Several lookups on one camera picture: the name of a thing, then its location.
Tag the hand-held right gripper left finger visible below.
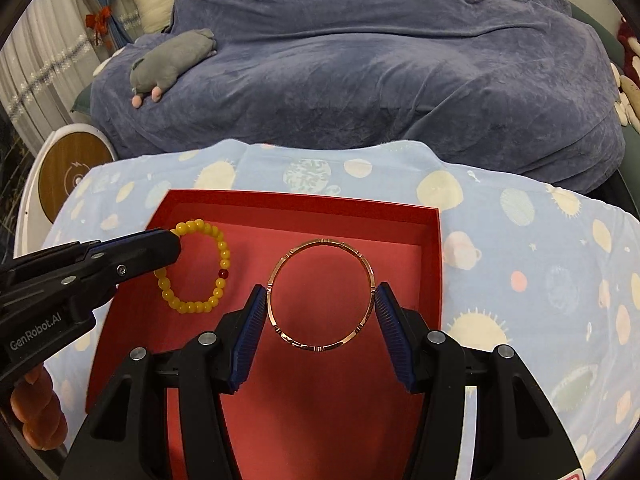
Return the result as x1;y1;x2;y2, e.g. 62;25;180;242
60;284;268;480

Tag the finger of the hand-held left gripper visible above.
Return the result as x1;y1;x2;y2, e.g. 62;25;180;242
0;228;182;307

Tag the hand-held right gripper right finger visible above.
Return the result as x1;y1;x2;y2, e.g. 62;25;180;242
372;282;583;480

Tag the yellow-orange bead bracelet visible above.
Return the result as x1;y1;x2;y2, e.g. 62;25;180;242
154;218;232;315

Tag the red cardboard box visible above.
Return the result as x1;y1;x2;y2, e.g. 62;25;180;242
85;189;443;480

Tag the rose gold bangle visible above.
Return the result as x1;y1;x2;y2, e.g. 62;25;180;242
266;239;377;353

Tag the orange lumpy toy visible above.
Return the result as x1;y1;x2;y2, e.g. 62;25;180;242
10;362;68;451

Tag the white round wooden-top table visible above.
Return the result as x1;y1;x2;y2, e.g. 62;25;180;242
15;125;117;261

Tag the light blue printed cloth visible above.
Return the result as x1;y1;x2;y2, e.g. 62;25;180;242
37;140;640;480

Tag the grey plush toy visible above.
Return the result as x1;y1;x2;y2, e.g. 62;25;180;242
129;28;219;108

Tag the white sheer curtain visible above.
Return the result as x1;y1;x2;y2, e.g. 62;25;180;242
0;0;108;131

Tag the red bow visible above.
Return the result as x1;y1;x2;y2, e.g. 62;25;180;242
84;6;112;46

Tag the blue-grey velvet blanket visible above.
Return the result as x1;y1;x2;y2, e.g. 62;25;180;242
90;0;627;193

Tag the cream plush toy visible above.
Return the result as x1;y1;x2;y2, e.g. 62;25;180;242
612;62;640;133

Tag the red plush toy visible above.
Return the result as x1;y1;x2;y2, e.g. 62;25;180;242
617;17;640;81

